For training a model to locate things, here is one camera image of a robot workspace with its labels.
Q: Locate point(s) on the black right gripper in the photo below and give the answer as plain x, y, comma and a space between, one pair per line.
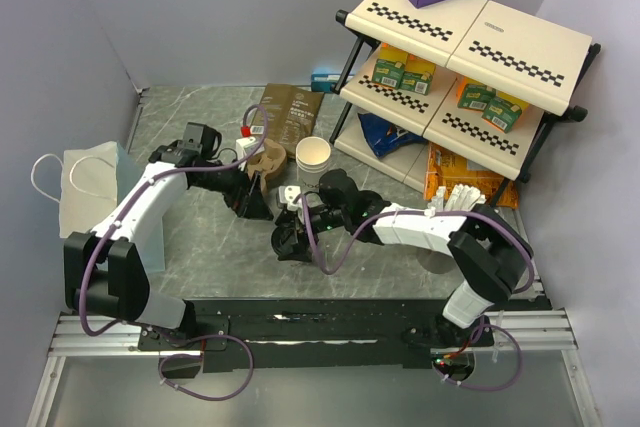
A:
287, 218

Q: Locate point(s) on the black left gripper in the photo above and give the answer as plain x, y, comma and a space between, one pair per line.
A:
254, 205

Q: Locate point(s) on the white paper cup stack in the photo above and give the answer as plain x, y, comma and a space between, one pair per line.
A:
312, 157

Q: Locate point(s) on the light blue paper bag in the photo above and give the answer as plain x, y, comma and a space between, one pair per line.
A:
92, 184

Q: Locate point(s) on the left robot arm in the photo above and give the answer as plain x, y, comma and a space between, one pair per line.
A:
104, 273

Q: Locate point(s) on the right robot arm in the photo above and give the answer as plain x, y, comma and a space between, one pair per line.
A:
495, 261

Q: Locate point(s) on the brown coffee bean bag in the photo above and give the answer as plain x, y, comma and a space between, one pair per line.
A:
291, 114

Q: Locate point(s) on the brown pulp cup carrier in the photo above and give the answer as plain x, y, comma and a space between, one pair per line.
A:
269, 164

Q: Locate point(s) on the blue chip bag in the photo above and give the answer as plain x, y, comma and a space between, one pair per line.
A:
384, 137

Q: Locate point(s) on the blue R&O box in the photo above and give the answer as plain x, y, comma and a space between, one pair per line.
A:
323, 82

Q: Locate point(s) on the orange snack bag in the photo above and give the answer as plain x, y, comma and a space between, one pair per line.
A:
447, 169

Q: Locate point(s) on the grey cup of stirrers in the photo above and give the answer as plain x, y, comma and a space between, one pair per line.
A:
437, 257

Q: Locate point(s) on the green juice carton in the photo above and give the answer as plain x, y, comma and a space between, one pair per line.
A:
502, 114
416, 82
388, 73
475, 97

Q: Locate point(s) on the cream checkered shelf rack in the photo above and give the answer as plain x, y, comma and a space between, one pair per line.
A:
527, 57

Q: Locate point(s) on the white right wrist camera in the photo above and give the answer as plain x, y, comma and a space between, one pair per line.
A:
289, 198

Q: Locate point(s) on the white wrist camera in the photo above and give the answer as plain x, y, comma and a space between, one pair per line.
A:
250, 141
289, 198

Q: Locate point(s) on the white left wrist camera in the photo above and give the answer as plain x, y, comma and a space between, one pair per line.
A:
250, 141

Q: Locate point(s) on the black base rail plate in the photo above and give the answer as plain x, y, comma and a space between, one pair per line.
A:
297, 333

